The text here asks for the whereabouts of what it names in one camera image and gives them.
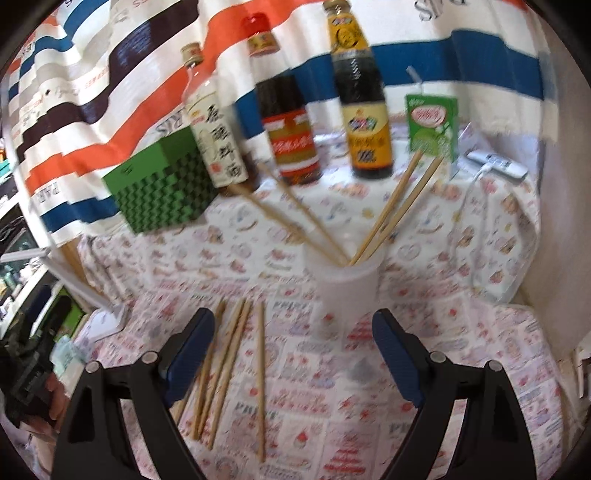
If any person's left hand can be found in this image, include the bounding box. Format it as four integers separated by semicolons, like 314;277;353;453
28;373;69;435

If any wooden chopstick on table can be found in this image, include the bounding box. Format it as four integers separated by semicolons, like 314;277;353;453
257;301;266;464
190;298;245;440
171;298;229;425
206;299;253;450

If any white desk lamp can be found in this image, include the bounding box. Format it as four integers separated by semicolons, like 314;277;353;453
1;247;129;341

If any printed patchwork tablecloth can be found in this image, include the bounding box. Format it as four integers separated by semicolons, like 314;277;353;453
78;172;564;479

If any translucent white plastic cup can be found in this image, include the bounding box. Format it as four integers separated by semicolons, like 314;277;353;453
304;246;385;341

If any green checkered box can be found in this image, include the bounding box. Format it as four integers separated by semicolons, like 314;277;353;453
103;127;217;233

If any wooden chopstick in cup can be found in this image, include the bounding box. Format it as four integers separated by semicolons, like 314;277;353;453
356;157;443;264
349;150;424;266
256;162;351;262
228;184;344;267

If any striped Hermes Paris cloth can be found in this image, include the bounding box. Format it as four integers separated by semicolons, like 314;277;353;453
4;1;558;244

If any white power strip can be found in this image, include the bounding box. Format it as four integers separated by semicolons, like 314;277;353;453
466;149;528;181

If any clear rice wine bottle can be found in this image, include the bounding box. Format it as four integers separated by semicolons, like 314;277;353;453
181;42;259;196

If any green drink carton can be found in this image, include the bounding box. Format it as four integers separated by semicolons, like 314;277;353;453
406;66;459;165

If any red cap vinegar bottle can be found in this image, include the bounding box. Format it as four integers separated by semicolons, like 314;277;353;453
242;12;322;185

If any yellow label soy sauce bottle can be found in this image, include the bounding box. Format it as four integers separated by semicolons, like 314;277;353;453
322;1;394;180

